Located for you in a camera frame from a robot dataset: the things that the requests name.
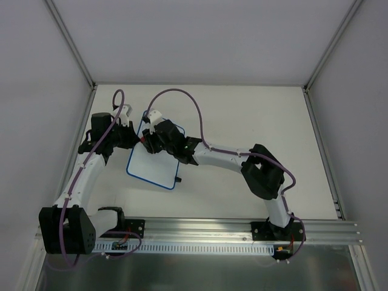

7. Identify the blue framed whiteboard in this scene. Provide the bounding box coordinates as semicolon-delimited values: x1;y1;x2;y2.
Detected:
125;119;186;191

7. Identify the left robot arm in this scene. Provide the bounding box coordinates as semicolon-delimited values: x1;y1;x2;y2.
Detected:
39;113;140;255

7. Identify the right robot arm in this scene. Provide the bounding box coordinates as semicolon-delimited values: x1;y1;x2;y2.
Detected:
141;119;296;241

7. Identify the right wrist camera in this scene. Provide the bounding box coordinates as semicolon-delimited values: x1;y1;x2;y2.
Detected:
142;109;163;134

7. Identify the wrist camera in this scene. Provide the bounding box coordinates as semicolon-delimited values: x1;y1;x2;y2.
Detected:
116;104;132;127
142;109;163;134

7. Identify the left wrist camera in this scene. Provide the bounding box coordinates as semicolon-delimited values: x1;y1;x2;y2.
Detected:
116;104;132;127

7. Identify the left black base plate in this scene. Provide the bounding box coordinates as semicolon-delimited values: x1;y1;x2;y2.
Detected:
124;218;146;239

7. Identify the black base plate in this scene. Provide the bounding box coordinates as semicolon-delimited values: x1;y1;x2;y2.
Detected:
250;219;304;242
124;218;146;239

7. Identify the aluminium mounting rail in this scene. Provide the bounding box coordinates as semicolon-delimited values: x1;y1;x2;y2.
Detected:
96;218;363;244

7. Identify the left aluminium corner post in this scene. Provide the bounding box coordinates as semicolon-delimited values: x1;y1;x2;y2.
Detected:
43;0;96;89

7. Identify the aluminium corner post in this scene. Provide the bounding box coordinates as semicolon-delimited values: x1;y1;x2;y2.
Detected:
43;0;96;89
304;0;364;91

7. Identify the white slotted cable duct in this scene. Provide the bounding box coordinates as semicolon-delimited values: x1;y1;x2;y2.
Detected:
92;241;275;256

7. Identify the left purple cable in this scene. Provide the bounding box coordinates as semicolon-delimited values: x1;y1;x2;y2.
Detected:
45;89;142;270

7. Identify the purple cable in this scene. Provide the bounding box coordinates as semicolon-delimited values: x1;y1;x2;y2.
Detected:
45;89;142;270
146;88;306;262

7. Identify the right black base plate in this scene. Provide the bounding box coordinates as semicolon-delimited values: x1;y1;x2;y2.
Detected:
250;219;304;242

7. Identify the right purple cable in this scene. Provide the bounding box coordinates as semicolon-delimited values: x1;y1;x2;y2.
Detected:
146;88;306;262

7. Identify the right aluminium corner post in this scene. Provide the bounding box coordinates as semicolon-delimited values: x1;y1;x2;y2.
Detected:
304;0;364;91

